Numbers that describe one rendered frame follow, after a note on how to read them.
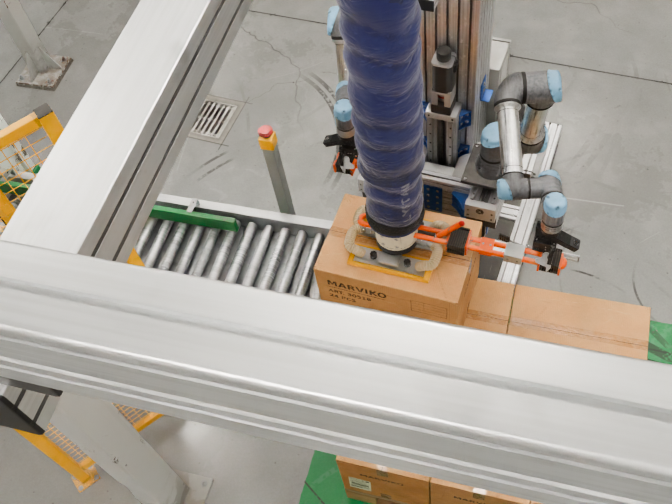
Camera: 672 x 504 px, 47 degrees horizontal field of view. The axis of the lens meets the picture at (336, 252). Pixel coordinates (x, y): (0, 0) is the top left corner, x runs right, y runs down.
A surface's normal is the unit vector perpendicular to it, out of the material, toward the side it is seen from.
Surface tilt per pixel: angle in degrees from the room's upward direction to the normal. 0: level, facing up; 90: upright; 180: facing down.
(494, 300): 0
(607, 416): 0
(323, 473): 0
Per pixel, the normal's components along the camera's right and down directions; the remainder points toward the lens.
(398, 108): 0.38, 0.63
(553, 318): -0.11, -0.55
